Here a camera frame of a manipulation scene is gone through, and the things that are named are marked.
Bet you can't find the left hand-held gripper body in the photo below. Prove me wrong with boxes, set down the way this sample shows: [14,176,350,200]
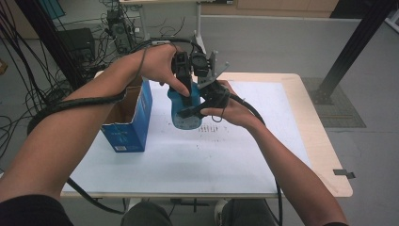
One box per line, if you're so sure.
[170,51,193,84]

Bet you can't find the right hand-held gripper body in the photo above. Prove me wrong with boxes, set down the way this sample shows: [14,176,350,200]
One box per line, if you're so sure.
[190,50,233,111]

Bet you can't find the blue bottle with white cap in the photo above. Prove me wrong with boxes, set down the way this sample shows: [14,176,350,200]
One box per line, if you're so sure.
[167,82,204,131]

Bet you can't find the blue cardboard box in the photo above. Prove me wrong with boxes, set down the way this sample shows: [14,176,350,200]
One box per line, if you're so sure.
[101,79,153,153]

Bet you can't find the person's left hand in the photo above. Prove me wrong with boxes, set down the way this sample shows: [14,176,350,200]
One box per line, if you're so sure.
[130,43,191,98]

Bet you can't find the person's right hand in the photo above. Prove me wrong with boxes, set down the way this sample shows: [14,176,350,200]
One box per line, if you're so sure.
[199,79,266,130]

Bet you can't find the white desk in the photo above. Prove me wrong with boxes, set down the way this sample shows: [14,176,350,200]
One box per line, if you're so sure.
[119,0,209,55]

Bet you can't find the white paper sheet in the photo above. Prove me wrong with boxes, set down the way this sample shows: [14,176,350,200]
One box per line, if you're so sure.
[62,79,312,195]

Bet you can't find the computer tower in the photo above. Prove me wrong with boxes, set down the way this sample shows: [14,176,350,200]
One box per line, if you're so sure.
[106,8,133,55]

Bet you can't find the black equipment case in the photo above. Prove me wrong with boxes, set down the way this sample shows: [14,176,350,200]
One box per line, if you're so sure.
[57,27,97,64]

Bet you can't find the wooden cabinet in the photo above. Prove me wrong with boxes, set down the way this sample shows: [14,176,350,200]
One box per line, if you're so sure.
[200,0,341,19]

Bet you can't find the person's dark trousers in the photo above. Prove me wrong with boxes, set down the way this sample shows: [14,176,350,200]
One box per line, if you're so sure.
[120,198,280,226]

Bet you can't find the dark grey floor mat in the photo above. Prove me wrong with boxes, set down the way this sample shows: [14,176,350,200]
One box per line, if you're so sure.
[300,76,367,129]

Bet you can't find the black metal stand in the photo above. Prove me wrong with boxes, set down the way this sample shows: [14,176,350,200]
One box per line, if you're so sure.
[310,0,398,106]
[13,0,86,90]

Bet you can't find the grey tape strip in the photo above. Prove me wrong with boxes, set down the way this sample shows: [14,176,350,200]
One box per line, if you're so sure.
[332,169,357,180]

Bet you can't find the person's black shirt sleeve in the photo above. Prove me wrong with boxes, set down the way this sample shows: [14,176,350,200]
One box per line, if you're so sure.
[0,194,75,226]

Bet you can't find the right gripper thick black cable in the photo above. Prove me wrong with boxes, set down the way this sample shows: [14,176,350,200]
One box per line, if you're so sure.
[230,93,284,226]

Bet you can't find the gripper thick black cable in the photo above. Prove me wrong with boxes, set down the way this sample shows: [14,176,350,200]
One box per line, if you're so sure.
[230,93,284,226]
[26,37,205,217]

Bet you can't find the left gripper thick black cable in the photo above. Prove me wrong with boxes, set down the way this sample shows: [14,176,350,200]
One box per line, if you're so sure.
[26,37,205,217]

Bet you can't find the tangle of black cables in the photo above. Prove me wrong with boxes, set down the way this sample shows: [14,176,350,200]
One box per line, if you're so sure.
[0,8,76,158]

